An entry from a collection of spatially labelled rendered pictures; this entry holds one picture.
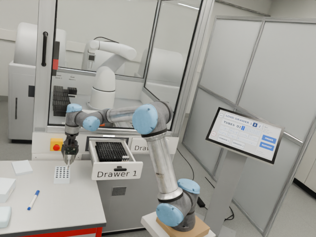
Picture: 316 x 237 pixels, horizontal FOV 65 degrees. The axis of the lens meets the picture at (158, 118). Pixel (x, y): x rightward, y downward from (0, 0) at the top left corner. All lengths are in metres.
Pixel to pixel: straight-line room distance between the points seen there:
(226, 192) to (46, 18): 1.81
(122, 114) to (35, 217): 0.62
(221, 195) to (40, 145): 1.48
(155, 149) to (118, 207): 1.14
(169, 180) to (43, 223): 0.61
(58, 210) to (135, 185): 0.80
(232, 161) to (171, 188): 1.10
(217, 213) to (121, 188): 0.89
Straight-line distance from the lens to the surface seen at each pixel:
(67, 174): 1.57
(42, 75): 1.58
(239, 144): 2.00
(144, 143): 1.83
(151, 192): 2.13
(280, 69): 2.78
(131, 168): 1.51
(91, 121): 1.28
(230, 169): 2.16
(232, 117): 2.08
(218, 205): 2.34
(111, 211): 2.13
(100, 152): 1.61
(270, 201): 2.80
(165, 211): 1.12
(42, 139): 1.72
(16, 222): 1.35
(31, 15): 4.76
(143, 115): 1.01
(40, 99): 1.62
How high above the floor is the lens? 1.67
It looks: 19 degrees down
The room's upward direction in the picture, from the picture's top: 13 degrees clockwise
